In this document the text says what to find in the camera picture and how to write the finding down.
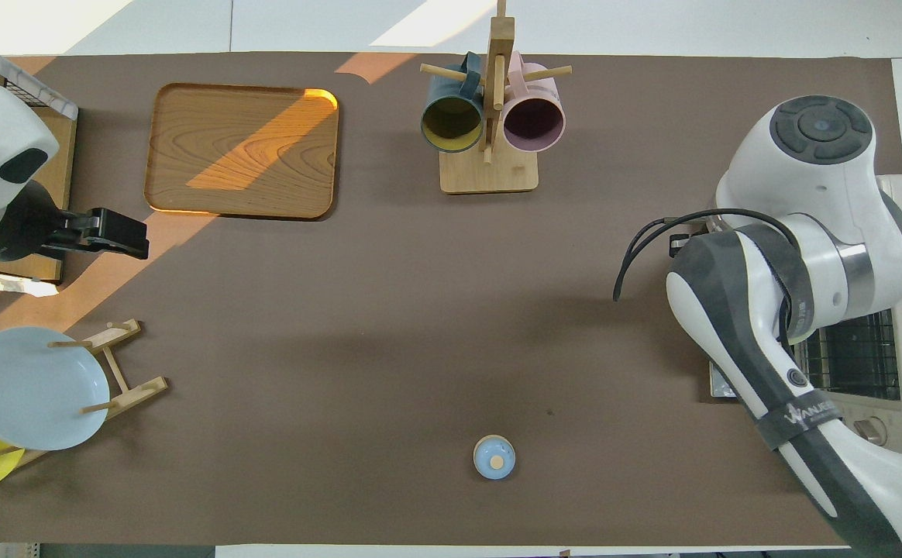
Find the pink mug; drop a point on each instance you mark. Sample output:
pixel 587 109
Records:
pixel 532 120

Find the dark blue mug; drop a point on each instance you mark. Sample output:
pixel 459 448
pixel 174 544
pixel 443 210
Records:
pixel 451 122

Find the blue call bell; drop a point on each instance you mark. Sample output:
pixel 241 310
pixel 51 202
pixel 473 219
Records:
pixel 494 457

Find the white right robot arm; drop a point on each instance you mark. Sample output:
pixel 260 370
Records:
pixel 815 232

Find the brown table mat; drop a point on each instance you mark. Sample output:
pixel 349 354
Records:
pixel 420 325

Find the wooden tray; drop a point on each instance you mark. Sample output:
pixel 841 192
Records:
pixel 242 151

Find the wooden plate rack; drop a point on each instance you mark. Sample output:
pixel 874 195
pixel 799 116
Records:
pixel 137 391

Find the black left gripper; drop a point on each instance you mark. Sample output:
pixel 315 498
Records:
pixel 17 225

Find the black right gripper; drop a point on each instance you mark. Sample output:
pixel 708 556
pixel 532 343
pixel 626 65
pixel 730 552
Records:
pixel 683 245

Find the wooden mug rack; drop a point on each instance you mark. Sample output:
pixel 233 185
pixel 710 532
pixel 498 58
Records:
pixel 490 170

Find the light blue plate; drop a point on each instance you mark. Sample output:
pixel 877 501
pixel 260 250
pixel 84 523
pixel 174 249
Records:
pixel 32 387

